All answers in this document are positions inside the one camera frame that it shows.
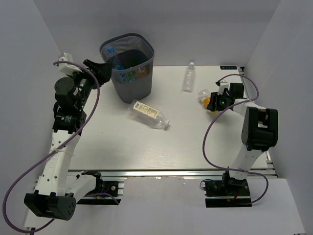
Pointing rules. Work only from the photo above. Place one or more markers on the clear bottle blue label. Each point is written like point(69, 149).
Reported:
point(127, 77)
point(117, 65)

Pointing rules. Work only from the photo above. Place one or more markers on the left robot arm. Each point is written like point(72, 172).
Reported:
point(52, 198)

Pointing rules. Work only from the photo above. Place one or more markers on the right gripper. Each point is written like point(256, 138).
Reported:
point(214, 97)

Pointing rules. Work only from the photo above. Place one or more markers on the grey mesh waste bin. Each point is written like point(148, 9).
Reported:
point(136, 57)

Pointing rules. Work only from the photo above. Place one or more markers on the large clear labelled bottle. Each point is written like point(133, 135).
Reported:
point(148, 115)

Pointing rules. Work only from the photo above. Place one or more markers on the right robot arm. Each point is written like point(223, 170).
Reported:
point(259, 134)

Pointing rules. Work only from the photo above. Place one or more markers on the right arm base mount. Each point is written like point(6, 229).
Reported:
point(218, 195)

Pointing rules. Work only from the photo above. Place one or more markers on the right blue table sticker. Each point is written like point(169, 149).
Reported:
point(228, 67)

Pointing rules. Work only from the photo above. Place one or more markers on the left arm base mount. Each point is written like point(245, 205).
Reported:
point(105, 192)

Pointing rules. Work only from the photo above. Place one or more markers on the clear bottle yellow cap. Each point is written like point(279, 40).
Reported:
point(204, 98)

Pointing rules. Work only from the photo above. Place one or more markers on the aluminium table front rail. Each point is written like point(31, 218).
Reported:
point(183, 173)

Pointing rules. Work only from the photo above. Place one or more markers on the clear bottle white cap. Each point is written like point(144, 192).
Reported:
point(189, 78)

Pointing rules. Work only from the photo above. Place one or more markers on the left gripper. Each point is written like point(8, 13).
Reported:
point(103, 72)

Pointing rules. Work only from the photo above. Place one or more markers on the orange juice bottle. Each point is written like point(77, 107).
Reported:
point(141, 72)

